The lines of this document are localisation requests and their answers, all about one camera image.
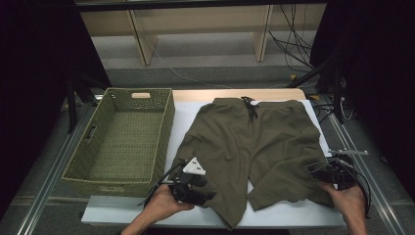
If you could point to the black metal bar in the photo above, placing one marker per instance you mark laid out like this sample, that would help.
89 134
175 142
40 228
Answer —
195 4

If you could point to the black metal stand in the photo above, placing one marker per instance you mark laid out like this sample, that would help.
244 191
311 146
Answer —
337 98
71 107

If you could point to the white table cover sheet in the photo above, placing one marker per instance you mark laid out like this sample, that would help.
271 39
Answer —
114 212

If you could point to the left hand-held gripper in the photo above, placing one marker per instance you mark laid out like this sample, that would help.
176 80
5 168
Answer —
191 192

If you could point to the black curtain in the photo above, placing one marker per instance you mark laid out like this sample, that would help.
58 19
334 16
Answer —
32 65
375 49

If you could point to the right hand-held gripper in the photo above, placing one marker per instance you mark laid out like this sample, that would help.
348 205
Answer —
336 173

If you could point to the olive green shorts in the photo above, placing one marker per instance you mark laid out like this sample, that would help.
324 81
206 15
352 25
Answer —
248 147

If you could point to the beige wooden shelf unit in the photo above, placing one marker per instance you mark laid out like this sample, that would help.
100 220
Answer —
195 19

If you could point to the light wooden table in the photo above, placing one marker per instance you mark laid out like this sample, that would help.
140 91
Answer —
202 94

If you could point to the person's right hand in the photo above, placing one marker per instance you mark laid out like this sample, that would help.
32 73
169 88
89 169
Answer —
350 202

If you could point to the aluminium rail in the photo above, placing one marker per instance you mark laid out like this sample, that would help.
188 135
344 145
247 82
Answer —
49 182
378 199

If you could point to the green woven basket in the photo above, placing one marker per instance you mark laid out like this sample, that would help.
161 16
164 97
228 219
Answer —
124 137

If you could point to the person's left hand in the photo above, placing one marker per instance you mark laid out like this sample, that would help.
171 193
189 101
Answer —
166 202

